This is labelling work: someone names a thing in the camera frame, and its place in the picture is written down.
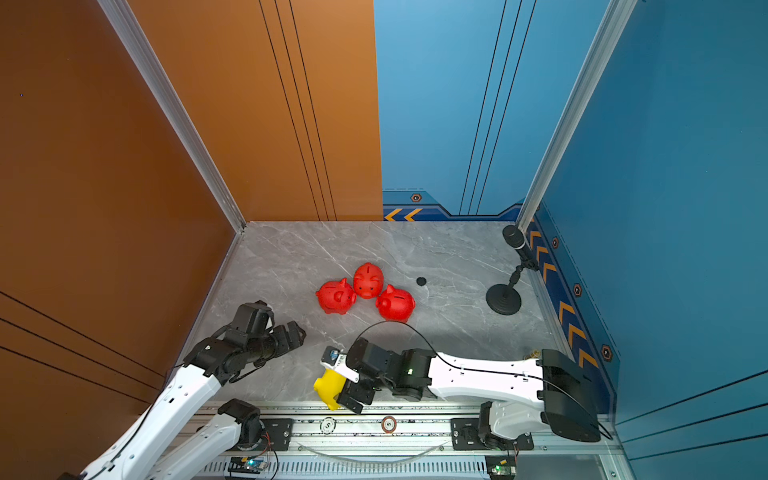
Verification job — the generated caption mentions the green circuit board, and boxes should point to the green circuit board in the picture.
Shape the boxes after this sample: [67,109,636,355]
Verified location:
[227,457,270,476]
[485,456,517,480]

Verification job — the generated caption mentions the green circuit board left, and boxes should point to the green circuit board left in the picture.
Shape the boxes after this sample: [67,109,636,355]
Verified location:
[227,457,270,476]

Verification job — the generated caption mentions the aluminium corner post left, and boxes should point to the aluminium corner post left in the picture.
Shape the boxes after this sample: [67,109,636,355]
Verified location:
[98,0,246,234]

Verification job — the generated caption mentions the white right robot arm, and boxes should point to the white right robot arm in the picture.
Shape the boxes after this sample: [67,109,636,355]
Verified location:
[314,338,604,450]

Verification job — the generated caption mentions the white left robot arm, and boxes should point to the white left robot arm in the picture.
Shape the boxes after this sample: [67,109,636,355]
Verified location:
[77,301,306,479]

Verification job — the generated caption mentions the aluminium corner post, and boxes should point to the aluminium corner post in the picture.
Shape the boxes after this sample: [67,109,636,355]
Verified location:
[98,0,246,234]
[516,0,637,232]

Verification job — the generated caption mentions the yellow piggy bank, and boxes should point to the yellow piggy bank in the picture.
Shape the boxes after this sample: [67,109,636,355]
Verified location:
[313,369,347,411]

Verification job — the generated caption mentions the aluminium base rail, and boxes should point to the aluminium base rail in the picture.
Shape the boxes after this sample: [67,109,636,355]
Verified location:
[170,402,633,479]

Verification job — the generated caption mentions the aluminium corner post right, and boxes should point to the aluminium corner post right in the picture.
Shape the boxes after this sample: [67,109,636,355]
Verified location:
[516,0,637,232]

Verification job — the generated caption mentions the green circuit board right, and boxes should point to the green circuit board right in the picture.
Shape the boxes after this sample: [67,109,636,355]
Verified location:
[485,456,517,480]

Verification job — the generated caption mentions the red piggy bank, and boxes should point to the red piggy bank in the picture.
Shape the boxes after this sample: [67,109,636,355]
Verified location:
[353,262,384,300]
[315,278,357,315]
[375,285,416,323]

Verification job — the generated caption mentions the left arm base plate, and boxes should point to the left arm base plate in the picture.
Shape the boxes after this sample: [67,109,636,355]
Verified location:
[227,418,294,453]

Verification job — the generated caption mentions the red piggy bank middle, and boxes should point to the red piggy bank middle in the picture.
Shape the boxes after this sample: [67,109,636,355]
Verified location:
[353,262,384,300]

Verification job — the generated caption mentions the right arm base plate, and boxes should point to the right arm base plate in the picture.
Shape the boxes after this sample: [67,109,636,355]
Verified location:
[450,418,534,451]

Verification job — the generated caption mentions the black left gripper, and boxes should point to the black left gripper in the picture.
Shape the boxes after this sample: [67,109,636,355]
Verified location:
[248,318,308,365]

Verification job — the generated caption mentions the red piggy bank right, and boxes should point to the red piggy bank right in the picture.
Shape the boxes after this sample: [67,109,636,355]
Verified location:
[375,285,416,323]

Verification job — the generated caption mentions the red piggy bank left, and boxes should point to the red piggy bank left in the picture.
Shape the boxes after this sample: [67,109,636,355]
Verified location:
[315,278,357,315]

